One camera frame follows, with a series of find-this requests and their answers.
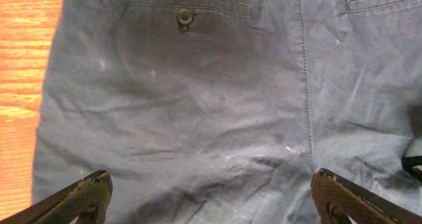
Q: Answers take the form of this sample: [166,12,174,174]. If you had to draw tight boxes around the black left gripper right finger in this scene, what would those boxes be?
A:
[311,169,421,224]

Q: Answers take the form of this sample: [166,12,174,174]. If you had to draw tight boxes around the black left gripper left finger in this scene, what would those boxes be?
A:
[1,170,113,224]

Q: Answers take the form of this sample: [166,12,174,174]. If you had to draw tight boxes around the navy blue shorts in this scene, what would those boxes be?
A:
[32,0,421,223]

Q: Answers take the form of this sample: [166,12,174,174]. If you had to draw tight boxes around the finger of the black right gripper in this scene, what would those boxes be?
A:
[402,138,421,181]

